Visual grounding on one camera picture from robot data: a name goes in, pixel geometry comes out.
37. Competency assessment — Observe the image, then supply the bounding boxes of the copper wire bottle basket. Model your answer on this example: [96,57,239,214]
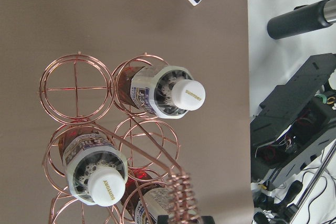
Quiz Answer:
[39,53,206,223]

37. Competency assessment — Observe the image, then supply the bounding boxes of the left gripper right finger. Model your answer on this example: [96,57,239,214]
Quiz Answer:
[201,216,213,224]

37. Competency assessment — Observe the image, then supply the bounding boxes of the black electronics chassis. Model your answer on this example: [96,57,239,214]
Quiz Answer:
[250,53,335,187]

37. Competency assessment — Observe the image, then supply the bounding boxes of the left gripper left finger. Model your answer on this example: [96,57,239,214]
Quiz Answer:
[156,215,169,224]

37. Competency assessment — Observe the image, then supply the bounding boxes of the tea bottle white cap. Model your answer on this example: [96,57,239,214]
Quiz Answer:
[115,63,206,119]

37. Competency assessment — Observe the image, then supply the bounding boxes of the black thermos flask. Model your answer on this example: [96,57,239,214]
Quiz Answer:
[267,0,335,39]

